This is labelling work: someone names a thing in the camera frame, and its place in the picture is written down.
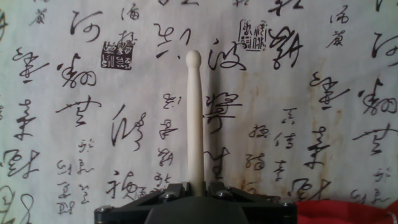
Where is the calligraphy print tablecloth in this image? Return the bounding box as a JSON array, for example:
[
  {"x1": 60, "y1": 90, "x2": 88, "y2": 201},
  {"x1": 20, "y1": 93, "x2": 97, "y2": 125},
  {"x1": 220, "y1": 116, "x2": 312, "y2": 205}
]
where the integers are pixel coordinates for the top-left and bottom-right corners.
[{"x1": 0, "y1": 0, "x2": 398, "y2": 224}]

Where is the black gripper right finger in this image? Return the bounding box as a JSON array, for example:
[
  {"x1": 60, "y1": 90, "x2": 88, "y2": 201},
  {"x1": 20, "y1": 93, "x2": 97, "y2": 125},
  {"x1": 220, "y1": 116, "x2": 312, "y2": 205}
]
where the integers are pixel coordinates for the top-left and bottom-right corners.
[{"x1": 205, "y1": 182, "x2": 298, "y2": 224}]

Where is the red drum strap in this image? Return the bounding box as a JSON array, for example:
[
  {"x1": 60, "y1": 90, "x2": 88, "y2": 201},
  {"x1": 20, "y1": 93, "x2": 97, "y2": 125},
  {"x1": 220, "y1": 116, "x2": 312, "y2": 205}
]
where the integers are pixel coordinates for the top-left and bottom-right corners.
[{"x1": 294, "y1": 198, "x2": 398, "y2": 224}]

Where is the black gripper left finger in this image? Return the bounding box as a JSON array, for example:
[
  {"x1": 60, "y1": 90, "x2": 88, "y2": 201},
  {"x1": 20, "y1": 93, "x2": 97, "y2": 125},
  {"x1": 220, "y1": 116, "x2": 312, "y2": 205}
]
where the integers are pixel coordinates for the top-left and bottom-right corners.
[{"x1": 94, "y1": 182, "x2": 190, "y2": 224}]

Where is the wooden drumstick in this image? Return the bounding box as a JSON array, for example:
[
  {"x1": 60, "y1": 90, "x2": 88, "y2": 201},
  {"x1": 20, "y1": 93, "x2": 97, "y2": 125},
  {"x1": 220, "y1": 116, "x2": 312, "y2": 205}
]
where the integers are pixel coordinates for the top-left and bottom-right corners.
[{"x1": 185, "y1": 49, "x2": 205, "y2": 197}]

